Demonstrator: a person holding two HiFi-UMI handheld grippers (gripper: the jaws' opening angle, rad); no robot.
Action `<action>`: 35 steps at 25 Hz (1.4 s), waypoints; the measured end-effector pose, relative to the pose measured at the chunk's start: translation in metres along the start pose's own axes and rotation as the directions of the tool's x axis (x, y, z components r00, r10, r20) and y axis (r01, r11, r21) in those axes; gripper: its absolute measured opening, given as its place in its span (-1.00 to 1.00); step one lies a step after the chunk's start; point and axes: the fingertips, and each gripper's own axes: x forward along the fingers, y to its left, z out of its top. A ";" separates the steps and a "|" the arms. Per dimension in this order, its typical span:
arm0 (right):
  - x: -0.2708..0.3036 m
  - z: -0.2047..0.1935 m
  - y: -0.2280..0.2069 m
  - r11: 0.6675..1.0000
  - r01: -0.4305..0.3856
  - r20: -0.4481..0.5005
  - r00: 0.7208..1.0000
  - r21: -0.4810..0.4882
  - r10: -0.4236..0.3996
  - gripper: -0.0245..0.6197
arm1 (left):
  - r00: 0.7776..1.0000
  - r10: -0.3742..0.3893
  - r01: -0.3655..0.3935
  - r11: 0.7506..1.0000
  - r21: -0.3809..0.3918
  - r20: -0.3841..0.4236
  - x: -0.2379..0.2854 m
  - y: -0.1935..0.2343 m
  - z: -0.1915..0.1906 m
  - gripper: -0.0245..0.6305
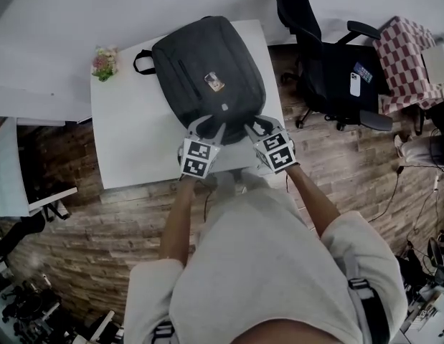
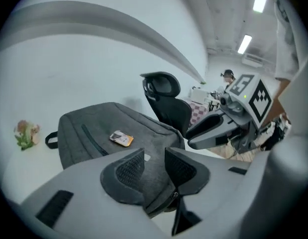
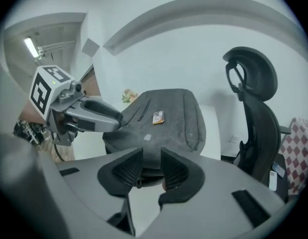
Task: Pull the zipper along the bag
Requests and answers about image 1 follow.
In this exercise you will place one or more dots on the black office chair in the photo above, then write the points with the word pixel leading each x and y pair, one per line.
pixel 17 231
pixel 325 88

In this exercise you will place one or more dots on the white table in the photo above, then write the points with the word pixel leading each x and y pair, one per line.
pixel 128 138
pixel 10 167

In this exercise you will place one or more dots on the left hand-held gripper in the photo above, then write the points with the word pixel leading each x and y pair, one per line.
pixel 198 156

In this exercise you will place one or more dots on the dark smartphone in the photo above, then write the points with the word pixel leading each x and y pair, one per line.
pixel 364 72

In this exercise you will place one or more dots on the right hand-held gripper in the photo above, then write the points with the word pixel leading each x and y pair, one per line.
pixel 277 154

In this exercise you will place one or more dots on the person's white shirt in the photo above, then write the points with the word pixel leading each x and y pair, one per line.
pixel 264 263

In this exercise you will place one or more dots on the red white checkered tablecloth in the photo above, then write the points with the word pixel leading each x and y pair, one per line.
pixel 404 59

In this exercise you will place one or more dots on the dark grey backpack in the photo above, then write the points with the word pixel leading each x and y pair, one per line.
pixel 236 66

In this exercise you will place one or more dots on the person's left forearm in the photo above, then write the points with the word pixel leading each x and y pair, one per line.
pixel 176 220

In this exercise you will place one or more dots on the person's light trousers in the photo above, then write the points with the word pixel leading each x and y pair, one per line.
pixel 250 179

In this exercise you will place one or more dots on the person's right forearm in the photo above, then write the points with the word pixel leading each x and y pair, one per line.
pixel 311 199

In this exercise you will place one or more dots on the white microwave oven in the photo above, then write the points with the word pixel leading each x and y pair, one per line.
pixel 438 63

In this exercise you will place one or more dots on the white smartphone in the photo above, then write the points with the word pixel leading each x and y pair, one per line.
pixel 355 84

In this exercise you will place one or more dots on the small potted flowers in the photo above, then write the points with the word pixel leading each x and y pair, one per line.
pixel 105 65

